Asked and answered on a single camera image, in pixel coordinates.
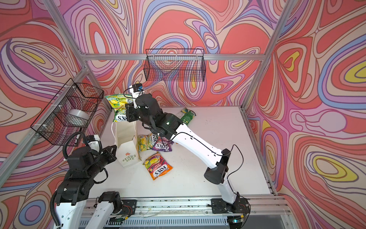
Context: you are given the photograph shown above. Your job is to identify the white paper gift bag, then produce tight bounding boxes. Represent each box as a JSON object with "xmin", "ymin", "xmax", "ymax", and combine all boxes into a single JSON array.
[{"xmin": 111, "ymin": 121, "xmax": 141, "ymax": 168}]

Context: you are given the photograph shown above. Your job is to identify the green yellow Fox's candy packet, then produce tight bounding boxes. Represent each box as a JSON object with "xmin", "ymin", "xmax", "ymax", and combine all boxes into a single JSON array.
[{"xmin": 105, "ymin": 94, "xmax": 133, "ymax": 122}]

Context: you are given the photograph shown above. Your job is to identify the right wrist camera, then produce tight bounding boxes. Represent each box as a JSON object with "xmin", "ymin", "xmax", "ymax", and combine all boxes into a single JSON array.
[{"xmin": 128, "ymin": 83, "xmax": 144, "ymax": 99}]

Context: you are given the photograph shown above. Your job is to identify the purple Fox's candy packet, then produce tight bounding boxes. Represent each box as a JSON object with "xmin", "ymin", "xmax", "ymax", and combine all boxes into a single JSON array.
[{"xmin": 152, "ymin": 138, "xmax": 173, "ymax": 152}]

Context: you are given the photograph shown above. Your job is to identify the black wire basket left wall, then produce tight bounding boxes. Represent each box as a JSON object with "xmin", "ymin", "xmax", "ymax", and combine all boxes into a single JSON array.
[{"xmin": 30, "ymin": 78, "xmax": 104, "ymax": 146}]

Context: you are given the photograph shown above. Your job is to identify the black wire basket wall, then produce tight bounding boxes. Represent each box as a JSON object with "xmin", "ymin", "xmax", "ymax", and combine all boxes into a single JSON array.
[
  {"xmin": 144, "ymin": 48, "xmax": 206, "ymax": 82},
  {"xmin": 30, "ymin": 78, "xmax": 104, "ymax": 146}
]

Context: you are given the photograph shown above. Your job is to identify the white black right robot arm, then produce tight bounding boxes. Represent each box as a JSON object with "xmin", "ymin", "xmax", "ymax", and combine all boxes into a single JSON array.
[{"xmin": 125, "ymin": 93, "xmax": 237, "ymax": 204}]

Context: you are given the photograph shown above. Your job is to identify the orange Fox's candy packet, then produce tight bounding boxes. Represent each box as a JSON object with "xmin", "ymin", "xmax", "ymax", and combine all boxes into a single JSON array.
[{"xmin": 143, "ymin": 152, "xmax": 173, "ymax": 180}]

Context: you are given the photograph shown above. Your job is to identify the aluminium front rail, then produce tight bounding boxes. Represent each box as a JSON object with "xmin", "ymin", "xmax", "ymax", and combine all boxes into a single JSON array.
[{"xmin": 57, "ymin": 195, "xmax": 292, "ymax": 227}]

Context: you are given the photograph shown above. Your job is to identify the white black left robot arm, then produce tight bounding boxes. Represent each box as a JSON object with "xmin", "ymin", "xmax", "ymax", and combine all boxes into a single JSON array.
[{"xmin": 50, "ymin": 131, "xmax": 117, "ymax": 229}]

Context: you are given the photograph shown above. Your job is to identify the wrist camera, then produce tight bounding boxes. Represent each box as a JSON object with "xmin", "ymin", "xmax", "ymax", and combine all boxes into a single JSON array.
[
  {"xmin": 86, "ymin": 135, "xmax": 102, "ymax": 153},
  {"xmin": 128, "ymin": 83, "xmax": 144, "ymax": 99}
]

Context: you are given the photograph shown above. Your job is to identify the white tape roll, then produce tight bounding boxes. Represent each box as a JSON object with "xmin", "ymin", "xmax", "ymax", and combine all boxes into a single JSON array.
[{"xmin": 66, "ymin": 109, "xmax": 90, "ymax": 127}]

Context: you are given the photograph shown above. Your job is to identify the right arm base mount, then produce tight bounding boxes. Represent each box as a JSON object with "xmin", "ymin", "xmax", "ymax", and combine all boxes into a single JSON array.
[{"xmin": 207, "ymin": 197, "xmax": 251, "ymax": 215}]

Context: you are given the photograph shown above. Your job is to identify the black wire basket back wall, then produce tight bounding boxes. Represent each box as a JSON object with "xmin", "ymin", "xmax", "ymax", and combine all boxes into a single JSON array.
[{"xmin": 144, "ymin": 48, "xmax": 206, "ymax": 82}]

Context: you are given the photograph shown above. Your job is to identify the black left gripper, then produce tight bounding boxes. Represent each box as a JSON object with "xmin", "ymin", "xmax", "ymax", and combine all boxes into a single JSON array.
[{"xmin": 86, "ymin": 144, "xmax": 117, "ymax": 180}]

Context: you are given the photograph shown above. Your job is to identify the dark green snack packet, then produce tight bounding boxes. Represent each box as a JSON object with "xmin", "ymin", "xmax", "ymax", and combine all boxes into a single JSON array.
[{"xmin": 176, "ymin": 107, "xmax": 196, "ymax": 125}]

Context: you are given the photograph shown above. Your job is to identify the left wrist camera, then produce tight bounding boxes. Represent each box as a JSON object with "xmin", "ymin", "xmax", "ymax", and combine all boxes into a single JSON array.
[{"xmin": 86, "ymin": 135, "xmax": 102, "ymax": 153}]

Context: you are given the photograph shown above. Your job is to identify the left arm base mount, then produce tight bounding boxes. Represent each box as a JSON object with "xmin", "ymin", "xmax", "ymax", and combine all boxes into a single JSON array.
[{"xmin": 94, "ymin": 199, "xmax": 137, "ymax": 218}]

